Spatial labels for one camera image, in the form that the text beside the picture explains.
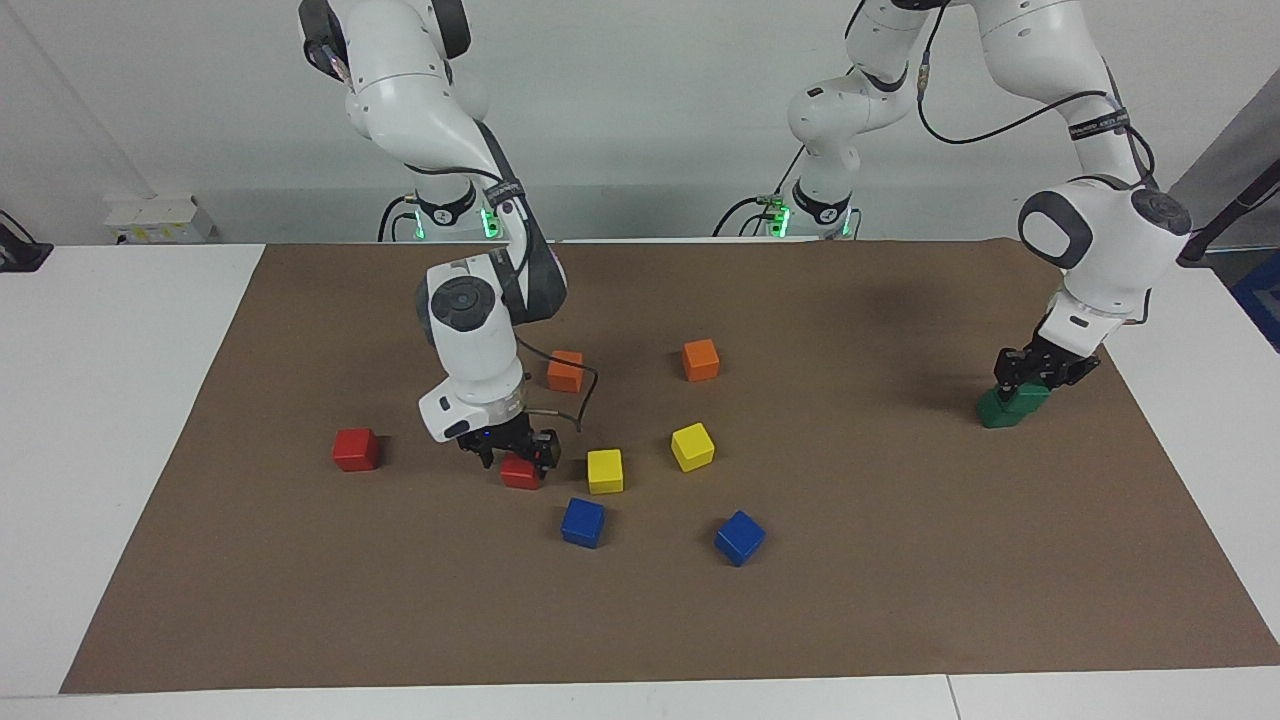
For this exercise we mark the blue crate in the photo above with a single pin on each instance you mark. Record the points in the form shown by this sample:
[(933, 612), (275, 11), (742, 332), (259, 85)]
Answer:
[(1265, 300)]

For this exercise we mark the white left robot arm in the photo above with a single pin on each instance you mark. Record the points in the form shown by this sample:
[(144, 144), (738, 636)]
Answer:
[(1110, 240)]

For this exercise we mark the white power box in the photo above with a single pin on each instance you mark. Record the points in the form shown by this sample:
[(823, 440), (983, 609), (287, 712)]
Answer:
[(150, 218)]

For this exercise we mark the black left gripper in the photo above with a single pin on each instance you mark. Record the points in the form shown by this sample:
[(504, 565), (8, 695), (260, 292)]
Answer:
[(1050, 365)]

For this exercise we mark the green wooden block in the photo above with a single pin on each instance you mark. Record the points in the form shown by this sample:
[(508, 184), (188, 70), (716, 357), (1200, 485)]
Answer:
[(1000, 415), (1032, 398)]

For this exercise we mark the blue wooden block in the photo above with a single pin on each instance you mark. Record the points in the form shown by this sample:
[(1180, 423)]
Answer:
[(582, 524), (739, 539)]

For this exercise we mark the black stand with pole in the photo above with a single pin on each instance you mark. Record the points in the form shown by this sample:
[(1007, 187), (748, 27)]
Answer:
[(1215, 225)]

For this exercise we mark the red wooden block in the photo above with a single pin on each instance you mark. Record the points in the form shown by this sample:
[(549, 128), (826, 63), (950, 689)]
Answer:
[(518, 476), (355, 452)]

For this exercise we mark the yellow wooden block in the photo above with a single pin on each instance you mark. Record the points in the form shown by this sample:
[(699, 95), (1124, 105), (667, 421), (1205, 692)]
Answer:
[(605, 473), (693, 448)]

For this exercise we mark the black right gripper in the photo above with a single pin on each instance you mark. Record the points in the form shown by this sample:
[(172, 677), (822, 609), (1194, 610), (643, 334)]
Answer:
[(505, 438)]

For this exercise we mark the brown table mat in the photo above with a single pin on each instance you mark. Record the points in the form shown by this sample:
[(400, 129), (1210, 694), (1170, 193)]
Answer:
[(400, 600)]

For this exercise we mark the orange wooden block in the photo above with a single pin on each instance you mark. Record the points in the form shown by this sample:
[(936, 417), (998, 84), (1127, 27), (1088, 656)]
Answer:
[(701, 362), (563, 375)]

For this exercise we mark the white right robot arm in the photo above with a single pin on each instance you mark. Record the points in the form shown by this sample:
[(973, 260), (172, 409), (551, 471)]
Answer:
[(470, 340)]

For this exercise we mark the black clamp base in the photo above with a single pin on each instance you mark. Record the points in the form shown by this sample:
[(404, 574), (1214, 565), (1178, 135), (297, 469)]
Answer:
[(20, 255)]

